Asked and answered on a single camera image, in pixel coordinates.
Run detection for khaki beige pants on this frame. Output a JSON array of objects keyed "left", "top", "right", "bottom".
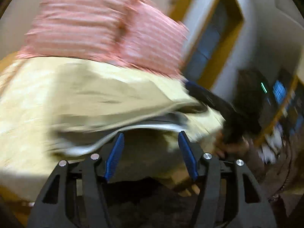
[{"left": 45, "top": 61, "right": 210, "bottom": 157}]

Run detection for person's right hand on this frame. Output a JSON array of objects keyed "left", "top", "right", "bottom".
[{"left": 213, "top": 132, "right": 250, "bottom": 158}]

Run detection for yellow patterned bed sheet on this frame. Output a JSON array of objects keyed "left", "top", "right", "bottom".
[{"left": 0, "top": 52, "right": 226, "bottom": 202}]

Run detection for right pink polka-dot pillow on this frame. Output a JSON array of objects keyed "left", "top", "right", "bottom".
[{"left": 117, "top": 2, "right": 189, "bottom": 78}]

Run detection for pink polka-dot pillow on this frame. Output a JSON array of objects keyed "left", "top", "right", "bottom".
[
  {"left": 117, "top": 2, "right": 189, "bottom": 78},
  {"left": 18, "top": 0, "right": 135, "bottom": 62}
]

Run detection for left pink polka-dot pillow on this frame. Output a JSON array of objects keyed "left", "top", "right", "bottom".
[{"left": 18, "top": 0, "right": 135, "bottom": 62}]

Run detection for yellow framed wall niche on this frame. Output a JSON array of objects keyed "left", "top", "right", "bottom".
[{"left": 169, "top": 0, "right": 244, "bottom": 89}]

